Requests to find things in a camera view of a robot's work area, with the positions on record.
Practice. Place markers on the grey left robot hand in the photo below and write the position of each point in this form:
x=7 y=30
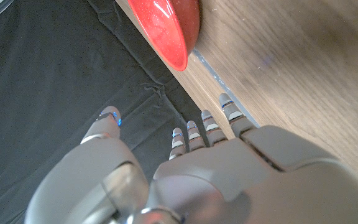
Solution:
x=228 y=180

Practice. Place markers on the red bowl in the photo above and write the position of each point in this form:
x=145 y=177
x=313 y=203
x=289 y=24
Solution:
x=172 y=28

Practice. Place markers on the black backdrop curtain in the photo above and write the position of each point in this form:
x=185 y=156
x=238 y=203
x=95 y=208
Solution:
x=42 y=77

